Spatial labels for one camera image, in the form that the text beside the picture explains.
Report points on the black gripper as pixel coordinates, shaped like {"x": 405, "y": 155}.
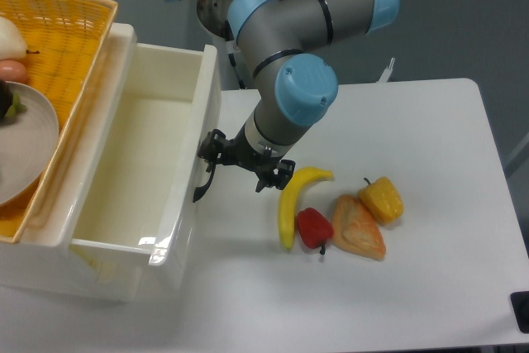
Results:
{"x": 272, "y": 171}

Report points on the black top drawer handle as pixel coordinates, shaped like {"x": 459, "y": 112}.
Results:
{"x": 200, "y": 191}

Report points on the white drawer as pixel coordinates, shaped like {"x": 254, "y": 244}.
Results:
{"x": 150, "y": 167}

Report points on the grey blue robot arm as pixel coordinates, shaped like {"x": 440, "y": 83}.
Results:
{"x": 278, "y": 39}

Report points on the white drawer cabinet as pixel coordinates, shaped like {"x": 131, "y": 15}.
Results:
{"x": 58, "y": 251}

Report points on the yellow banana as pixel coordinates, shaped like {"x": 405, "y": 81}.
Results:
{"x": 288, "y": 201}

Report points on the red bell pepper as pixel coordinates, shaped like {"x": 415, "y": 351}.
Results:
{"x": 315, "y": 231}

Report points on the triangular pastry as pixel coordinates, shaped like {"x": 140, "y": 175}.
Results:
{"x": 355, "y": 230}

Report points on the yellow bell pepper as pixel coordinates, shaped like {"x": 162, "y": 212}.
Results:
{"x": 382, "y": 199}

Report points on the grey plate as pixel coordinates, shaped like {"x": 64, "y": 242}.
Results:
{"x": 28, "y": 141}

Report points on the yellow woven basket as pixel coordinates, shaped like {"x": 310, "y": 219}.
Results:
{"x": 69, "y": 35}

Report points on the pink sausage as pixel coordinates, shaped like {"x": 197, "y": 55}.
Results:
{"x": 11, "y": 70}

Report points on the white pear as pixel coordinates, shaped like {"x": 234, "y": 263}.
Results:
{"x": 13, "y": 44}

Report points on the black corner object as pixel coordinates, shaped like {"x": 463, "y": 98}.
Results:
{"x": 520, "y": 305}

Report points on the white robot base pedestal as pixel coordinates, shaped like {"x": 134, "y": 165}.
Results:
{"x": 234, "y": 72}

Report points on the metal table frame bracket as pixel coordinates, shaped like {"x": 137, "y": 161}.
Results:
{"x": 387, "y": 72}

